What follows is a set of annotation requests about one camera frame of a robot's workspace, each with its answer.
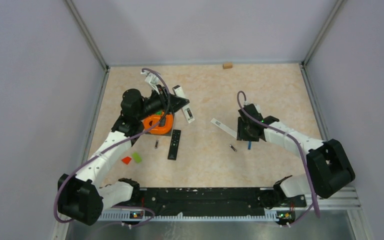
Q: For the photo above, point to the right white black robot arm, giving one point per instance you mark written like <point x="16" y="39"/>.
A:
<point x="326" y="164"/>

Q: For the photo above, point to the green toy block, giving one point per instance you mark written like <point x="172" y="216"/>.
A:
<point x="136" y="157"/>

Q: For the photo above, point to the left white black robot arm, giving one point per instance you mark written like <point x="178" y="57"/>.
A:
<point x="80" y="195"/>

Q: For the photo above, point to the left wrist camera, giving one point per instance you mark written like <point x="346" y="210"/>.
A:
<point x="151" y="79"/>

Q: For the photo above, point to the white remote battery cover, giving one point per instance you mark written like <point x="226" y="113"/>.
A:
<point x="224" y="127"/>

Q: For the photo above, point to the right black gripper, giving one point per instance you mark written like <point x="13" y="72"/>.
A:
<point x="241" y="135"/>

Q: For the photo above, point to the orange tape dispenser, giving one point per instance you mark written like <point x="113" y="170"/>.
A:
<point x="159" y="125"/>

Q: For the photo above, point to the red toy block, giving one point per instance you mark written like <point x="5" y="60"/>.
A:
<point x="126" y="160"/>

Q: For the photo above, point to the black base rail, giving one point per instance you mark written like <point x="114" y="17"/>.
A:
<point x="212" y="201"/>

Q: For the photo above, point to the small wooden block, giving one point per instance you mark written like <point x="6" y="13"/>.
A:
<point x="227" y="65"/>

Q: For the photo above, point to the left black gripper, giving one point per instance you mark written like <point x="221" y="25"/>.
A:
<point x="168" y="101"/>

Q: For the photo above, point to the black remote control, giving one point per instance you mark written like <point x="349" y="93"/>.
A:
<point x="174" y="144"/>

